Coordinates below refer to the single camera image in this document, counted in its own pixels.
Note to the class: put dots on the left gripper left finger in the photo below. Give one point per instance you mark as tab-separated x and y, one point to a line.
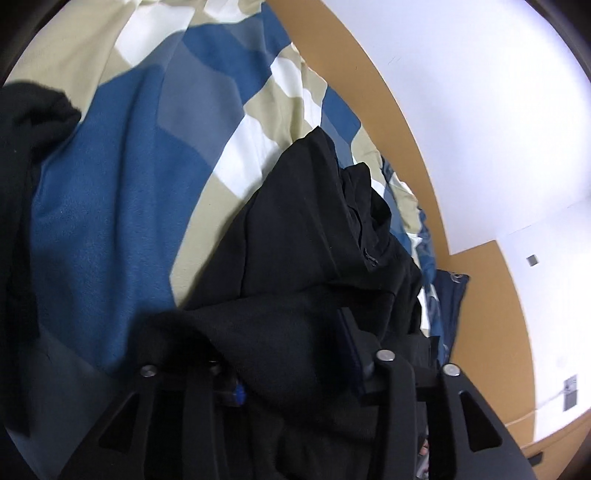
166	425

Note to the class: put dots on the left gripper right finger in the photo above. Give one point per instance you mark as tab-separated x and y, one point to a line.
467	440

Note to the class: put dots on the black garment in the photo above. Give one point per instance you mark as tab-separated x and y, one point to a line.
313	240

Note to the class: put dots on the black fleece jacket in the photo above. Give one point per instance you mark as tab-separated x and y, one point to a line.
35	121

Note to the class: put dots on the dark navy pillow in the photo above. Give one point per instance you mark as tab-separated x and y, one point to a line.
450	288

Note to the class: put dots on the blue beige checkered duvet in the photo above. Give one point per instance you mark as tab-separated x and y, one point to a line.
186	107

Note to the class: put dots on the wall socket plate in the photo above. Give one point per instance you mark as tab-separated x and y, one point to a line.
570	393

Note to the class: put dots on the grey wall switch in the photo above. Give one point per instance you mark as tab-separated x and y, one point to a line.
532	260

